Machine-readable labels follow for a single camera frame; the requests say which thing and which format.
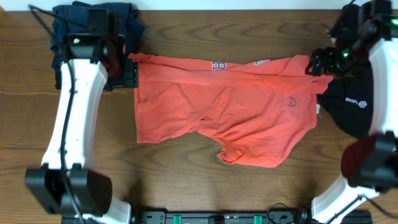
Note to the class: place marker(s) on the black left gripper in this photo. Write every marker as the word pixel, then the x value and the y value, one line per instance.
pixel 130 73

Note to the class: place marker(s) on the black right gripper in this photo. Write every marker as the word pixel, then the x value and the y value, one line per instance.
pixel 319 62

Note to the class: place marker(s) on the red graphic t-shirt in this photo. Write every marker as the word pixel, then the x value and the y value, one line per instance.
pixel 257 111

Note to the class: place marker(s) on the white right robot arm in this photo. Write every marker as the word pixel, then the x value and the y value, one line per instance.
pixel 365 38

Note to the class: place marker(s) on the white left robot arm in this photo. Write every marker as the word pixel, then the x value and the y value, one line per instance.
pixel 66 183

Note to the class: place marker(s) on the black logo shirt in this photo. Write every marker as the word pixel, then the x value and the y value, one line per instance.
pixel 349 99

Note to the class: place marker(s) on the black folded shirt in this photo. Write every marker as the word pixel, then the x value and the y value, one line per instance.
pixel 58 79

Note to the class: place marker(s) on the navy blue folded shirt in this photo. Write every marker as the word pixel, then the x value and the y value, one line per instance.
pixel 78 12

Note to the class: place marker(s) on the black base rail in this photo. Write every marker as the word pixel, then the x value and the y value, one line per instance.
pixel 273 215

